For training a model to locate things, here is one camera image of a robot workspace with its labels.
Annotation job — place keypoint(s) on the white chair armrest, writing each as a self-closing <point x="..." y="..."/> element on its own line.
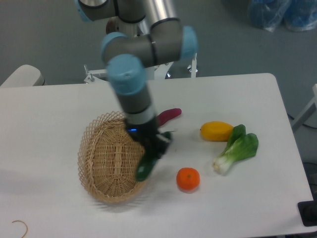
<point x="25" y="76"/>

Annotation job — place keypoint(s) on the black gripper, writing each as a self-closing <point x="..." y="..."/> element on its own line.
<point x="147" y="134"/>

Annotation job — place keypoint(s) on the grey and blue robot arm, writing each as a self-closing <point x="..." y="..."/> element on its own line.
<point x="127" y="58"/>

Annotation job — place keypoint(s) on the white metal frame right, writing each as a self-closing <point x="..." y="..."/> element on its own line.
<point x="306" y="112"/>

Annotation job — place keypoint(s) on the green bok choy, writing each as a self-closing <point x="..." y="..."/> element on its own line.
<point x="240" y="146"/>

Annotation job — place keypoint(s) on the dark green cucumber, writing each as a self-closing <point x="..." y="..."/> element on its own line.
<point x="144" y="168"/>

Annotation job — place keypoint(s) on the black device at table edge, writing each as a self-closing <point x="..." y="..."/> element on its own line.
<point x="308" y="213"/>

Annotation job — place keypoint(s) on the orange tangerine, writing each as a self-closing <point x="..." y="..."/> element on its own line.
<point x="188" y="179"/>

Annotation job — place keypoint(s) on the yellow mango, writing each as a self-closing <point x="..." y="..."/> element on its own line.
<point x="216" y="131"/>

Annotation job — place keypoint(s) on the purple sweet potato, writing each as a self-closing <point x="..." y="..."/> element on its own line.
<point x="168" y="115"/>

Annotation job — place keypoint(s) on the woven wicker basket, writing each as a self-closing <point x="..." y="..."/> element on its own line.
<point x="108" y="158"/>

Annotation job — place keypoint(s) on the blue plastic bag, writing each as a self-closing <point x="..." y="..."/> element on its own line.
<point x="297" y="15"/>

